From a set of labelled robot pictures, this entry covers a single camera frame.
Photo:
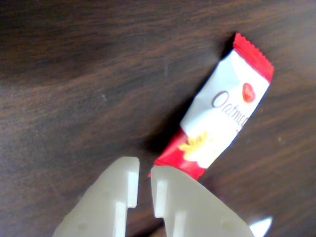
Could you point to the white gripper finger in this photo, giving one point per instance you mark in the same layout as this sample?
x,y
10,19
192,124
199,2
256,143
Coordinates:
x,y
103,197
192,209

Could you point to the small red white oatmeal candy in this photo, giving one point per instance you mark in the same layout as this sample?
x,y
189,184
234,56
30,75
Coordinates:
x,y
229,103

